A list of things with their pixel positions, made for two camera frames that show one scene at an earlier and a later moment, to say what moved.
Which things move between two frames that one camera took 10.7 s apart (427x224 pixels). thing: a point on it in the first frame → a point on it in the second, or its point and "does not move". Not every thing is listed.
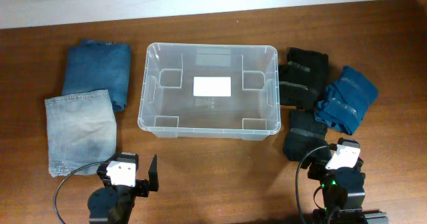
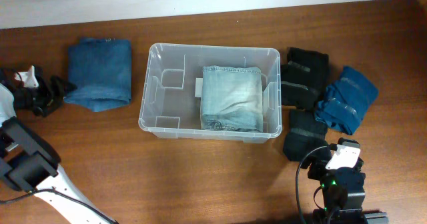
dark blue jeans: [98, 65] does not move
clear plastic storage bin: [210, 91] does not move
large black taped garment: [301, 80] does not move
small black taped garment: [306, 132] does not move
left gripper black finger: [153, 175] → [59, 88]
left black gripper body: [141, 187] → [39, 95]
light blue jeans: [81, 131] → [232, 99]
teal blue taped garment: [347, 101] does not move
